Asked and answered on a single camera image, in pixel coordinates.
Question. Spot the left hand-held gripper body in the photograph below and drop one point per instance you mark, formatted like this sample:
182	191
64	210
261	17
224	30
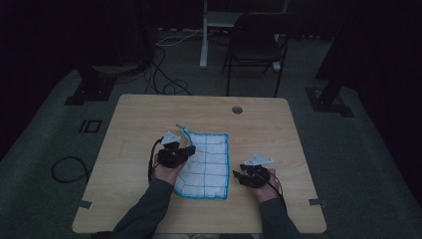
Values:
172	154

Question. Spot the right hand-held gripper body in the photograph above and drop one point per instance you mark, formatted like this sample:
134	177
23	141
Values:
257	171

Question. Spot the white cloth with blue grid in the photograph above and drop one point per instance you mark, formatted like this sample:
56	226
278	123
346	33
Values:
209	162

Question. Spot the person's left hand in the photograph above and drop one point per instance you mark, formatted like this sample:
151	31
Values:
167	173

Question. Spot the person's right hand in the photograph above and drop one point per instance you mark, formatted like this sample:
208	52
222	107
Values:
268	191

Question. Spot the grey tape strip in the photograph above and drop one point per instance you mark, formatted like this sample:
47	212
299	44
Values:
317	201

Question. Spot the black folding chair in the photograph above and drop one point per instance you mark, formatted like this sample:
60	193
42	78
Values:
257	46

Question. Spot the black stand with base plate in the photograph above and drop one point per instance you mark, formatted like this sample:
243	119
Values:
328	96
93	88

